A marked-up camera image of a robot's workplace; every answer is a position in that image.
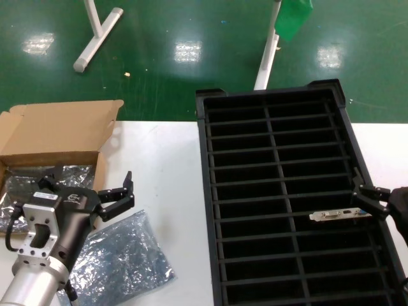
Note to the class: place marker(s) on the white slanted table leg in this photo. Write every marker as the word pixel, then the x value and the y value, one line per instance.
pixel 266 60

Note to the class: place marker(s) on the white T-shaped table leg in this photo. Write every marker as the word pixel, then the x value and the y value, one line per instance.
pixel 95 44

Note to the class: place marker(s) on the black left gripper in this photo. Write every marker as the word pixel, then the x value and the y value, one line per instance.
pixel 75 220

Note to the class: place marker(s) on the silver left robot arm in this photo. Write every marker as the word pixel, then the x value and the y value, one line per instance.
pixel 32 283

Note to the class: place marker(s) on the black compartment container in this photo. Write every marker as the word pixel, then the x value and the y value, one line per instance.
pixel 204 159

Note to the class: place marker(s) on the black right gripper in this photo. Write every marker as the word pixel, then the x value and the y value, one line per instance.
pixel 401 212

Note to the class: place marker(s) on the silver packaging film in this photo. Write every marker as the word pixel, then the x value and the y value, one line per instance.
pixel 79 178

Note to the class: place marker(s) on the graphics card with metal bracket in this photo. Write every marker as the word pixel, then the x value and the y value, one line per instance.
pixel 325 216

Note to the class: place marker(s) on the translucent grey antistatic bag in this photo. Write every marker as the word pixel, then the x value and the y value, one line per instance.
pixel 127 255

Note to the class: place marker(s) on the brown cardboard box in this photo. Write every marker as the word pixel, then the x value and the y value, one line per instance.
pixel 57 127

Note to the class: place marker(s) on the green cloth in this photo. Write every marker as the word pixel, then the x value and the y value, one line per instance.
pixel 291 19

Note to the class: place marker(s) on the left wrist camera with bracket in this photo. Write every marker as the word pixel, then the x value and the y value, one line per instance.
pixel 35 216

